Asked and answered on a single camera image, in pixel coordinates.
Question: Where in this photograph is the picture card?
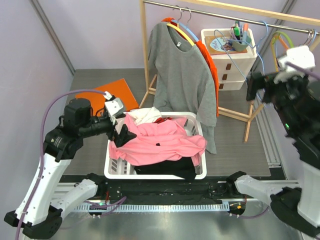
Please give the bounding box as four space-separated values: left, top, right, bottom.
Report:
204 35 248 55

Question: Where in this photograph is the grey sweatshirt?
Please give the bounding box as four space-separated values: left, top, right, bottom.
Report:
148 22 218 154

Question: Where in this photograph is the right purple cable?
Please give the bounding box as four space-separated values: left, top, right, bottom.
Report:
234 61 320 219

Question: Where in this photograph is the orange binder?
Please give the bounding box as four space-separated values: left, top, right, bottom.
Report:
75 78 139 113

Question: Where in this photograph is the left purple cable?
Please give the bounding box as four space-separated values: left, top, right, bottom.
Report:
13 89 128 240

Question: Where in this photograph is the light blue wire hanger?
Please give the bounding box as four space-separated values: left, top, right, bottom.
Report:
208 23 263 91

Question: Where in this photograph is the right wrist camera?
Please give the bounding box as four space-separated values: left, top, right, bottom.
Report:
276 45 316 80

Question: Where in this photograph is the purple cable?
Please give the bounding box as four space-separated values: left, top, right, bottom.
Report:
234 61 320 219
13 89 128 240

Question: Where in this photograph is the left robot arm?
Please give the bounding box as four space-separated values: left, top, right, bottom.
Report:
4 96 133 240

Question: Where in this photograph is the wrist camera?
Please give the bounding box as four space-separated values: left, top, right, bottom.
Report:
276 45 316 80
104 91 126 125

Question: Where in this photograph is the pink t shirt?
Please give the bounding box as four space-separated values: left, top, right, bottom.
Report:
108 115 207 166

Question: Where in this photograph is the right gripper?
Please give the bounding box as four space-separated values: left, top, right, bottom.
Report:
243 67 306 131

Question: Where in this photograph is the red printed garment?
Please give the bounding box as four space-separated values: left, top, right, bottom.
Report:
154 117 173 124

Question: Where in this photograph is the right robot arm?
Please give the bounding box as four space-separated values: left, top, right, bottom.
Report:
225 72 320 240

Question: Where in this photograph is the orange garment on rack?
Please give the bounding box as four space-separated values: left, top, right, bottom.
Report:
160 16 220 117

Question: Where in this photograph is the orange plastic hanger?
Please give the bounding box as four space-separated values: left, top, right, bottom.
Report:
270 35 289 72

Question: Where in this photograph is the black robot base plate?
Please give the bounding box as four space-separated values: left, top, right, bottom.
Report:
59 172 257 205

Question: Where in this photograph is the white laundry basket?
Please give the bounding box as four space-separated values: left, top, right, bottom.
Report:
104 112 207 181

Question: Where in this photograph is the black garment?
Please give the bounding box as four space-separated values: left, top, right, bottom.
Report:
134 157 197 182

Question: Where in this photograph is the wooden clothes rack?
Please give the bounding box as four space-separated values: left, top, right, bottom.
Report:
138 0 320 143

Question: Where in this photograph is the white drawer unit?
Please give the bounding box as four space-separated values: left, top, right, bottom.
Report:
200 28 258 91

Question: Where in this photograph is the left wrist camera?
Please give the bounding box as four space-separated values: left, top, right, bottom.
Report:
104 91 126 125

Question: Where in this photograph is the white garment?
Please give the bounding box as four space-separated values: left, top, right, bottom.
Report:
128 106 162 126

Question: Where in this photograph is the yellow hanger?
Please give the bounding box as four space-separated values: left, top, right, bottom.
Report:
166 22 195 46

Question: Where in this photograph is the slotted cable duct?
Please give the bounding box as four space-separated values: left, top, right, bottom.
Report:
73 201 230 213

